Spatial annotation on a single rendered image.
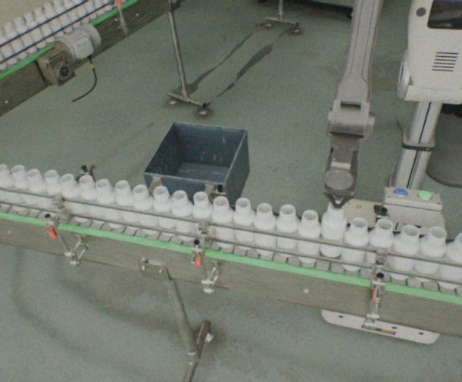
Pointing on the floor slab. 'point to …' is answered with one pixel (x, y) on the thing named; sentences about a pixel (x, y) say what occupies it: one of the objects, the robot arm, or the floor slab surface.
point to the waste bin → (460, 143)
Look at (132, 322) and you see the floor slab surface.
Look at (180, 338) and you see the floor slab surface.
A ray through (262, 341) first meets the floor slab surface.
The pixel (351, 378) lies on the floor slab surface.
